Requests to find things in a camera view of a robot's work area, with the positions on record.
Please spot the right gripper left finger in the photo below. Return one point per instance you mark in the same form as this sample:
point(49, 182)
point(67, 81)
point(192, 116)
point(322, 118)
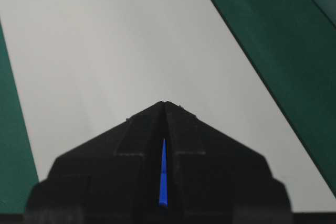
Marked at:
point(112, 178)

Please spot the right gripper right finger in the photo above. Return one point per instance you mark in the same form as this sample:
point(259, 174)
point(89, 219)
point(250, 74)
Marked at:
point(215, 179)

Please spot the small blue gear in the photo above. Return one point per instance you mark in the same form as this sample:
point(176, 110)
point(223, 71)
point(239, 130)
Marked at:
point(163, 194)

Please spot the white rectangular board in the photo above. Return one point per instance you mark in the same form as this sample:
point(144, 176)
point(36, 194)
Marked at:
point(83, 66)

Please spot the green table cloth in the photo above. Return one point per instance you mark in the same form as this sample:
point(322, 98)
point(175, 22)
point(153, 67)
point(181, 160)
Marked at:
point(289, 43)

